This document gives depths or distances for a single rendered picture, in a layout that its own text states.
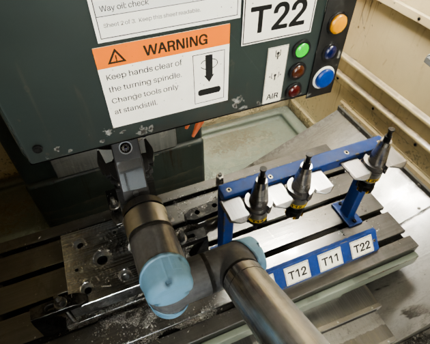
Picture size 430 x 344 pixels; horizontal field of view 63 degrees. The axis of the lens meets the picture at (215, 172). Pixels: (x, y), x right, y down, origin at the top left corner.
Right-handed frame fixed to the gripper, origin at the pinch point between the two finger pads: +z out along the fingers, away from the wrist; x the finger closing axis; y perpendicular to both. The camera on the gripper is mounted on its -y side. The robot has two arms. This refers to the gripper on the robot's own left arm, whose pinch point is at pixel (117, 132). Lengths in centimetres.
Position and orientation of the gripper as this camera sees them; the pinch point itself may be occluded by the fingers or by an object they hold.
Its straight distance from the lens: 74.5
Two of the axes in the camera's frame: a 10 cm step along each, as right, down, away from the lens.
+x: 9.3, -2.8, 2.6
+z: -3.8, -6.9, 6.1
